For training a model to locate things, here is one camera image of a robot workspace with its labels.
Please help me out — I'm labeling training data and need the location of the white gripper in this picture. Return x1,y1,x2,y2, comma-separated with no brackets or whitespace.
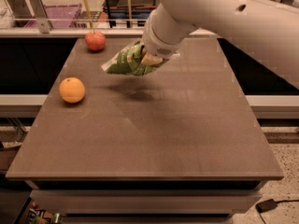
141,9,187,66

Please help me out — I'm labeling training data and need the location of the green jalapeno chip bag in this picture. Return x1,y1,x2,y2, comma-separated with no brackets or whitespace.
101,39,166,76

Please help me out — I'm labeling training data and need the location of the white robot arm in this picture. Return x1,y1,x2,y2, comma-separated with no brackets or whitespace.
142,0,299,88

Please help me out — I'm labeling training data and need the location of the red apple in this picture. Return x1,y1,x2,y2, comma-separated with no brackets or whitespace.
84,31,106,51

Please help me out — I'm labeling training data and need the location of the orange fruit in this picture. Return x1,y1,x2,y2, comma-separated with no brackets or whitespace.
59,77,85,104

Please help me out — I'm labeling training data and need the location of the purple plastic crate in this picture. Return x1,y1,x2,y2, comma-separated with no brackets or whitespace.
25,4,82,29

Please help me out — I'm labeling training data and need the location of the black power adapter on floor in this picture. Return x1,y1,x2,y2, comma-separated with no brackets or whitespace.
255,199,278,213

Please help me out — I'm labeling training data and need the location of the grey metal rail post left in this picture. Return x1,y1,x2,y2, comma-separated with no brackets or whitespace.
29,0,52,34

